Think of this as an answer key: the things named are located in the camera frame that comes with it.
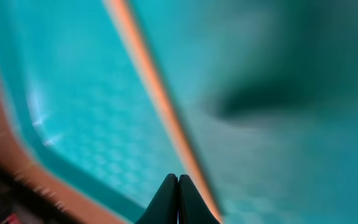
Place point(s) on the wooden chopstick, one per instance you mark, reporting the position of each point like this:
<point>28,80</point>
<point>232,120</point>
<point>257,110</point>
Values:
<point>123,17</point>

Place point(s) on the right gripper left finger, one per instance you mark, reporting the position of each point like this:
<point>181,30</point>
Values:
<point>163,208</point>

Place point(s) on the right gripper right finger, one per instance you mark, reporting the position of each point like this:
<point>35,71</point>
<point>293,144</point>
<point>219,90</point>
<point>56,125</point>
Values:
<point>192,209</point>

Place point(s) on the teal plastic tray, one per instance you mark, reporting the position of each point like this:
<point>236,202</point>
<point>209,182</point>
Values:
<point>266,91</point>

